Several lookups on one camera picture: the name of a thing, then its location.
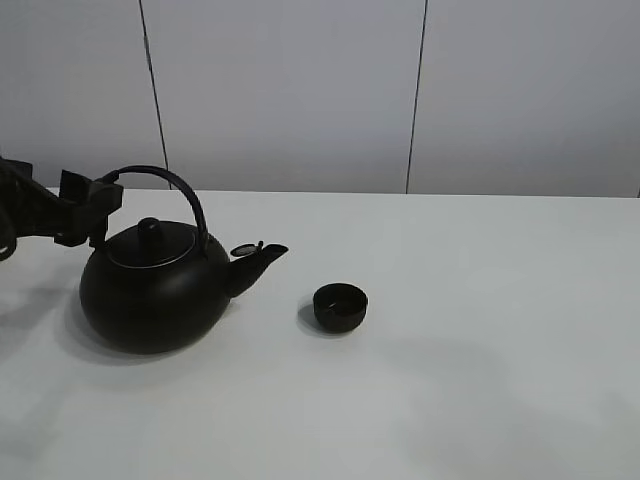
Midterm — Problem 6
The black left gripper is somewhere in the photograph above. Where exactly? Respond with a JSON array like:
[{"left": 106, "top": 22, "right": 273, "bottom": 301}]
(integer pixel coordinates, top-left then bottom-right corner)
[{"left": 1, "top": 158, "right": 123, "bottom": 248}]

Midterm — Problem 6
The black round teapot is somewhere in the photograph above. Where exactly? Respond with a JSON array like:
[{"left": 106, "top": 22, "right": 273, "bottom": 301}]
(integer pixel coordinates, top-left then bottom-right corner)
[{"left": 79, "top": 165, "right": 288, "bottom": 354}]

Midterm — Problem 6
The small black teacup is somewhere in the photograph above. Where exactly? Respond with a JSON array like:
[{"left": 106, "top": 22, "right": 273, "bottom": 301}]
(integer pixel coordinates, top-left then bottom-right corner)
[{"left": 312, "top": 283, "right": 369, "bottom": 334}]

